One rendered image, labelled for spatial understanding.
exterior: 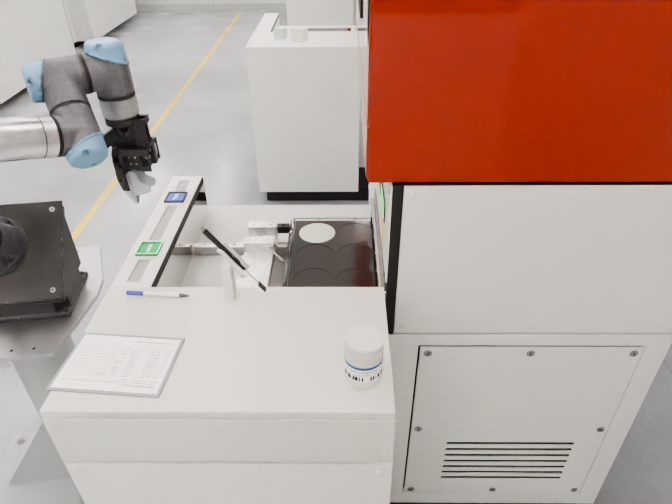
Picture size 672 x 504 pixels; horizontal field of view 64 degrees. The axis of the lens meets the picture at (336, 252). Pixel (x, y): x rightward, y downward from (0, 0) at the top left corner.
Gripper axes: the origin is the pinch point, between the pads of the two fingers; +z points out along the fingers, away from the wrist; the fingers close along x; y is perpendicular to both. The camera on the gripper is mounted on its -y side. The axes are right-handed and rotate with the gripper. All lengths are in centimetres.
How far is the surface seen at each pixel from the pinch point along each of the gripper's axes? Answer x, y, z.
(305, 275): -2.7, 39.6, 20.7
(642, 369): -15, 124, 41
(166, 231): 8.2, 2.7, 14.7
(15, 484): -6, -64, 109
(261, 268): 2.7, 27.7, 22.6
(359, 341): -42, 52, 5
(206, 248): 16.9, 9.7, 26.2
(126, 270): -8.7, -2.2, 14.6
